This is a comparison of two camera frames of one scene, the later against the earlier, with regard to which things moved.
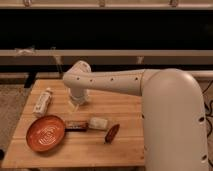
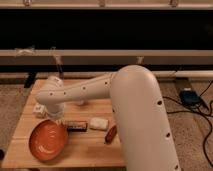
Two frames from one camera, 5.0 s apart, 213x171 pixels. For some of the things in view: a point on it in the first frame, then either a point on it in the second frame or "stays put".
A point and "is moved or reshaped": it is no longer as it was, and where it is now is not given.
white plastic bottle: (42, 103) stays put
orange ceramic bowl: (45, 133) is moved or reshaped
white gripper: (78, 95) -> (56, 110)
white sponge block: (98, 123) stays put
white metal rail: (106, 52) stays put
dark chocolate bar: (75, 126) stays put
